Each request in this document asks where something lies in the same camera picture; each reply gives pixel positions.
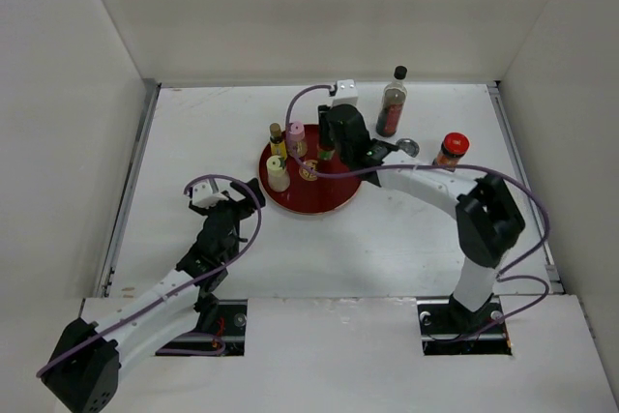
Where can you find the grey-lid pepper grinder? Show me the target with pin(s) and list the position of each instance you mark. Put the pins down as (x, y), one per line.
(409, 147)

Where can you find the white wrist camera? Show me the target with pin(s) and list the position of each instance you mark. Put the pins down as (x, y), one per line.
(344, 92)
(205, 194)

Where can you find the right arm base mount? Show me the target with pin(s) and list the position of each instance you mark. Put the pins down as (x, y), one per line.
(448, 329)

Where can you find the yellow-lid spice shaker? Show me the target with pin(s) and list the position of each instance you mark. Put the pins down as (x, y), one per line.
(277, 175)

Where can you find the green-label sauce bottle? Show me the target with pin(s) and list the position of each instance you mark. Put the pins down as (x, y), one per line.
(324, 155)

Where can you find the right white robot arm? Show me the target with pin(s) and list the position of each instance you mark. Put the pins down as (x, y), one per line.
(488, 221)

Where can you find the round red lacquer tray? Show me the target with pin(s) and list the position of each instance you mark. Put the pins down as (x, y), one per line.
(307, 194)

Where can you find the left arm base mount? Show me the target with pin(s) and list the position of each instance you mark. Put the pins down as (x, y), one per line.
(223, 333)

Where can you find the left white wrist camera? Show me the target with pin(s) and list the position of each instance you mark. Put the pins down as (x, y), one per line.
(205, 194)

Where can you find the red-lid chili sauce jar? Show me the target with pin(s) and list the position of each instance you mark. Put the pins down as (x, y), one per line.
(454, 147)

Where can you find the dark soy sauce bottle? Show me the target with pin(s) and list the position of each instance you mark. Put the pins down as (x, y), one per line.
(393, 100)

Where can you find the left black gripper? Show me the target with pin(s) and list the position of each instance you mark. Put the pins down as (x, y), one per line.
(240, 206)

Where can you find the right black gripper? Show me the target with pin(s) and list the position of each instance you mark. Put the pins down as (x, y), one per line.
(325, 122)

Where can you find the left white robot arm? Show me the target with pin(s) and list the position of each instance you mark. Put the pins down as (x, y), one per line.
(91, 357)

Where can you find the small yellow-label oil bottle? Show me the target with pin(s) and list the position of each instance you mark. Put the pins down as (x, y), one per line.
(277, 141)

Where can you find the pink-lid spice shaker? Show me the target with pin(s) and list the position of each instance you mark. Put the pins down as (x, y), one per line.
(296, 139)

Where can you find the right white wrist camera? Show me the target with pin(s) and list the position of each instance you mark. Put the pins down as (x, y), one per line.
(344, 92)

